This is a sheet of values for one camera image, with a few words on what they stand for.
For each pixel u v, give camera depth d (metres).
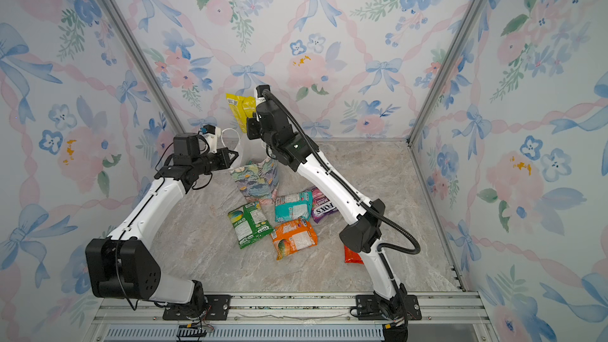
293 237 0.86
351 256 0.83
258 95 0.62
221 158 0.72
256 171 0.80
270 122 0.53
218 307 0.74
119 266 0.46
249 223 0.90
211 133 0.73
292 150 0.53
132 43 0.84
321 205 0.95
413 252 0.47
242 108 0.72
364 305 0.75
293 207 0.93
